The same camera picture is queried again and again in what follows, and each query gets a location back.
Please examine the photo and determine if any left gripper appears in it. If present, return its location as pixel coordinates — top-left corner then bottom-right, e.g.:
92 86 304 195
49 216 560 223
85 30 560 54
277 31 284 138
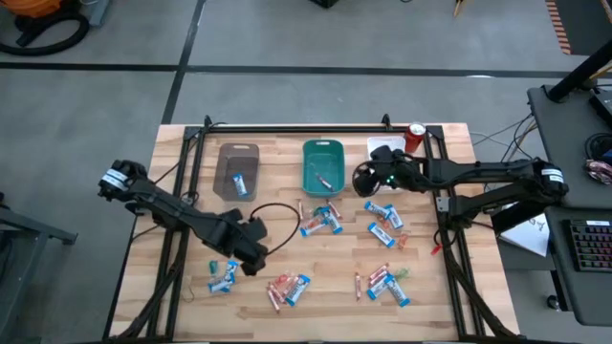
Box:
215 217 270 277

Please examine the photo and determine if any white plastic bin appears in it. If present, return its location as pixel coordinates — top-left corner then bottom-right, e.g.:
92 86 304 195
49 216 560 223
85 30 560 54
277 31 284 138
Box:
365 136 413 195

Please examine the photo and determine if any red soda can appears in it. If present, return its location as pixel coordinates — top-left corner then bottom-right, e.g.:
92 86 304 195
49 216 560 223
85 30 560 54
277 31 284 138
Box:
404 121 427 154

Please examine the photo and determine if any green plastic bin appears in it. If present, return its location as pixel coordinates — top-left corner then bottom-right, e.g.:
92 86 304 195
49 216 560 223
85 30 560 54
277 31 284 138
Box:
301 139 346 199

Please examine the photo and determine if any grey translucent plastic bin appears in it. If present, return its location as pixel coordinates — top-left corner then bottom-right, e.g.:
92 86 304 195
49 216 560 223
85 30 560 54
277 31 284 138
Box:
212 141 261 203

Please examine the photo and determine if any white paper sheet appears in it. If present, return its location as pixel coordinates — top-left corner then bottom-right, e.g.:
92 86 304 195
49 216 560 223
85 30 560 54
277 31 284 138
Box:
499 203 551 258

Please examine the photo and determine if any dark grey desk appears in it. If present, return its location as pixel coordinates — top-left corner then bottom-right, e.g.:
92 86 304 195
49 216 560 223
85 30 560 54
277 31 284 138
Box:
526 83 612 328

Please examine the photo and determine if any pink patterned pouch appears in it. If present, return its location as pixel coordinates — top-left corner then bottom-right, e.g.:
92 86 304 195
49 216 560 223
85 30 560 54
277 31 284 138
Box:
583 159 612 186

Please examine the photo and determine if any backlit computer keyboard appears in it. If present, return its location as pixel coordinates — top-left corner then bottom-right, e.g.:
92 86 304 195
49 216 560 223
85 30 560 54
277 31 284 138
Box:
567 219 612 274

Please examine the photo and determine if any black slanted pole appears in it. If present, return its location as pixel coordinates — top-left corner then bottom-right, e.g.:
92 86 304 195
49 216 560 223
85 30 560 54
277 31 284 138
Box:
546 40 612 104

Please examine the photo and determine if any black desk device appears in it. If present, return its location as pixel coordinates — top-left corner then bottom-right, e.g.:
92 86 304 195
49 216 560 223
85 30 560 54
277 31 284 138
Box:
587 87 612 129

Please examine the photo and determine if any grey metal cart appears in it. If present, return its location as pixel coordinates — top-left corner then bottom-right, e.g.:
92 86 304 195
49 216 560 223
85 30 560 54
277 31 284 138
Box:
0 190 79 344

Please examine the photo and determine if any dark mat with striped edge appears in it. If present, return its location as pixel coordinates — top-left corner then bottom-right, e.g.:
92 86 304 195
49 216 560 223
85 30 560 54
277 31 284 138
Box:
544 0 612 56

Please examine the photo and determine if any orange shop vacuum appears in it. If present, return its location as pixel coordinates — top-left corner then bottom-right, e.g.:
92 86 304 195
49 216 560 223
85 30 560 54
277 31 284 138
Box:
0 0 63 20

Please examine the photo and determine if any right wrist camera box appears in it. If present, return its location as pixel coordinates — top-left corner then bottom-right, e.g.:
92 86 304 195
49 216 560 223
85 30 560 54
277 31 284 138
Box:
369 144 395 164

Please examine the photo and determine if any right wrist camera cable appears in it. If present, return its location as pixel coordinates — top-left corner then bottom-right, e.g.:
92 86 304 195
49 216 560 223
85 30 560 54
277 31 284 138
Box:
352 161 380 198

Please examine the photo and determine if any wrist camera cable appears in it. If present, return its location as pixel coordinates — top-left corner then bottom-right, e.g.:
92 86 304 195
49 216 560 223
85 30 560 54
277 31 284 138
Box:
352 161 380 198
249 202 302 256

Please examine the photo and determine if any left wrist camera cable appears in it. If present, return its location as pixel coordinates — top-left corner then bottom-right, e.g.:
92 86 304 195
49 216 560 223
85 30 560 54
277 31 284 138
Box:
249 202 302 256

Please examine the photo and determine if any black floor cable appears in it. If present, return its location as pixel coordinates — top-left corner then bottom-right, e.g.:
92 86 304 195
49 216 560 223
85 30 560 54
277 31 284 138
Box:
470 112 551 163

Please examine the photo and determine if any black coiled cable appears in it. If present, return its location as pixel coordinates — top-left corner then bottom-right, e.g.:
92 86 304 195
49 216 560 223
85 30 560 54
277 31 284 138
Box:
584 132 612 163

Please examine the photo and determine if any grey metal post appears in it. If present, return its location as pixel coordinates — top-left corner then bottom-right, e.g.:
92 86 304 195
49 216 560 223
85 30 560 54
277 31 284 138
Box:
87 0 112 28

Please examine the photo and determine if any black vacuum hose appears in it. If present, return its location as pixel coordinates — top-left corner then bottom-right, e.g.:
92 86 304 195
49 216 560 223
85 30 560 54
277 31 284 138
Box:
0 10 92 57

